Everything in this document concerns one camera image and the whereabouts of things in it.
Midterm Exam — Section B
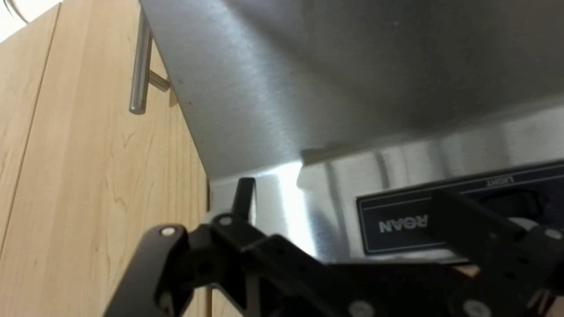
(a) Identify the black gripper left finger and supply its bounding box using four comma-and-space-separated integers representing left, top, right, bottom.
104, 177, 266, 317

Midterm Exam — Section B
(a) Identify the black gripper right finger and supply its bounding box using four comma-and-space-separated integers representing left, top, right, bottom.
433, 187, 564, 317

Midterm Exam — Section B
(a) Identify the wooden cabinet beside hood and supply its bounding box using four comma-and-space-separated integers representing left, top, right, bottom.
0, 0, 211, 317

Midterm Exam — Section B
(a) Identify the black hood control panel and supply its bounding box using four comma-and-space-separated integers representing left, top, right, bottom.
354, 159, 564, 258

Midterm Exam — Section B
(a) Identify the stainless steel range hood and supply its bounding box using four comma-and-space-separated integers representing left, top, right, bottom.
137, 0, 564, 265

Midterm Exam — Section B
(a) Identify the long metal cabinet handle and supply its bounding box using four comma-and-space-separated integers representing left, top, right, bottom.
127, 17, 172, 117

